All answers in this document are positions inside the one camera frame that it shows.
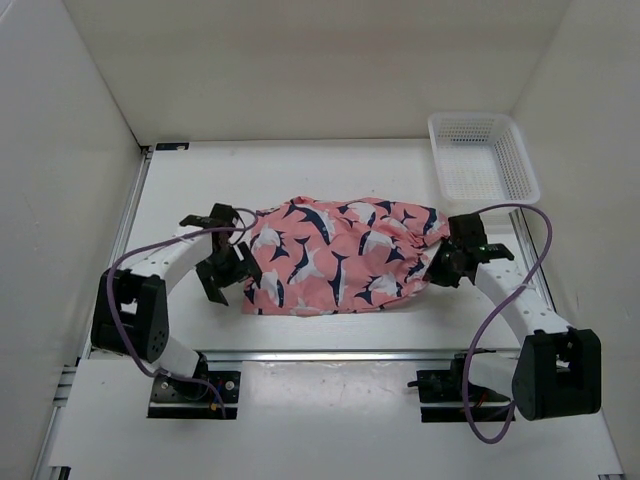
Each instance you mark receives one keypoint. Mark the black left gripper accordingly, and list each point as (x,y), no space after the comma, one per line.
(243,268)

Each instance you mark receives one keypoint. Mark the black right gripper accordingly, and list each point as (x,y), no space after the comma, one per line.
(435,273)

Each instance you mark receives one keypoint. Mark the pink shark print shorts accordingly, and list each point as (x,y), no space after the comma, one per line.
(322,257)

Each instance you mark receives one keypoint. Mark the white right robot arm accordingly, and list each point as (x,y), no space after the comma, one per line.
(557,372)

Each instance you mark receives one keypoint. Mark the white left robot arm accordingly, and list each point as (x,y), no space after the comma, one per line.
(131,314)

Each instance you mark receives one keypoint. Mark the white perforated plastic basket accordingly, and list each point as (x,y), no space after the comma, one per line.
(480,160)

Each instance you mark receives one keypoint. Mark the dark label sticker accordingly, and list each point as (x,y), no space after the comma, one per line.
(172,146)

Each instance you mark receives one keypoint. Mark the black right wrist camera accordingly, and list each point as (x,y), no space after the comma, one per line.
(468,237)

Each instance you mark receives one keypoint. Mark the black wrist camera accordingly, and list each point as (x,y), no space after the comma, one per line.
(221,219)
(468,237)

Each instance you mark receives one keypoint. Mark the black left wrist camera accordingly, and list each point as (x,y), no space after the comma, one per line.
(221,219)

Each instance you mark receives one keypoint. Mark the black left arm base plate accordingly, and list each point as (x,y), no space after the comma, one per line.
(170,399)

